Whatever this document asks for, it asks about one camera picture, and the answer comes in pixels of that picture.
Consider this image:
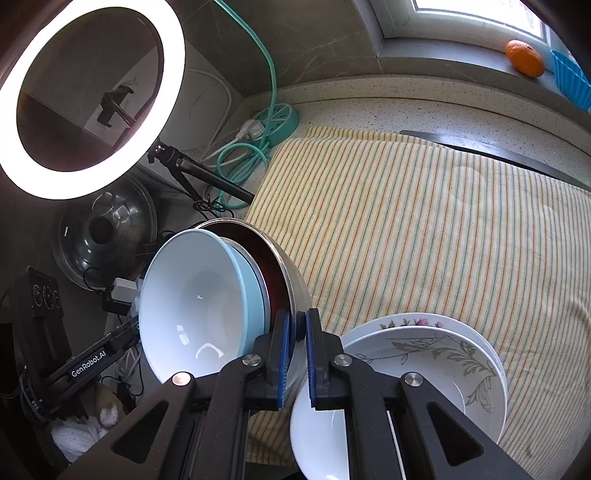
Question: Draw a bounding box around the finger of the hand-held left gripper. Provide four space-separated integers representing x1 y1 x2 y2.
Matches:
107 318 142 344

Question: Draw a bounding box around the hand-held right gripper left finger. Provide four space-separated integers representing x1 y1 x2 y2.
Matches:
58 310 291 480

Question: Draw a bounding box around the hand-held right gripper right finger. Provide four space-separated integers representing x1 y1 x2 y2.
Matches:
305 308 536 480

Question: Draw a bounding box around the red steel bowl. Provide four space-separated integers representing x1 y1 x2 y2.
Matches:
222 220 293 335

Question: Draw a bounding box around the light blue ceramic bowl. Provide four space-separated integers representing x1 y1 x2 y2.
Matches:
139 229 271 385

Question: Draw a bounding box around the large steel bowl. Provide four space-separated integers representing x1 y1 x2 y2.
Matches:
196 218 320 407

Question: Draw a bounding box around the large pink floral plate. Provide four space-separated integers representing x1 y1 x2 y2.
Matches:
344 313 509 398

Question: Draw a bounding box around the white leaf pattern plate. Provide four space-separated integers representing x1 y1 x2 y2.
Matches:
290 324 509 480

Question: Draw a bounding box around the person's left hand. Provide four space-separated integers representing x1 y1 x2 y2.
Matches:
50 382 127 462

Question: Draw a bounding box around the white charger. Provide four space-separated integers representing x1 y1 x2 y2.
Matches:
112 277 145 302

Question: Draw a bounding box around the striped yellow cloth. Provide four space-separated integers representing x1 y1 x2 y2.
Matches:
244 124 591 480

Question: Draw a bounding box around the black phone holder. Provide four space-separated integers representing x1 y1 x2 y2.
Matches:
96 85 138 128

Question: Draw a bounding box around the white plug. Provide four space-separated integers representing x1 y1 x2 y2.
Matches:
235 119 260 142

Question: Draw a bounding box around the teal round power strip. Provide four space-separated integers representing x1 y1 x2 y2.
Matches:
252 103 300 147

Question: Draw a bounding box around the steel sink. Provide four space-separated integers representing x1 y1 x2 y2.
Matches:
399 130 591 191

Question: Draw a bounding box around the orange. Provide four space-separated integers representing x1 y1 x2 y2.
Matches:
505 40 545 79

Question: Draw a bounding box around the window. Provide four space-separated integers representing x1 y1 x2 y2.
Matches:
368 0 557 52

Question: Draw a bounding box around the blue silicone cup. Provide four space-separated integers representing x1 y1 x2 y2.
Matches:
551 49 591 112

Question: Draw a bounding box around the tangled black cable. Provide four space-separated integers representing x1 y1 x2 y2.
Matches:
191 193 234 219

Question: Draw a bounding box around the white ring light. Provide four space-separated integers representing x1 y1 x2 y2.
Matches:
0 0 187 200

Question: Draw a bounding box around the white cable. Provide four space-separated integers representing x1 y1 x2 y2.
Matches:
184 68 234 158

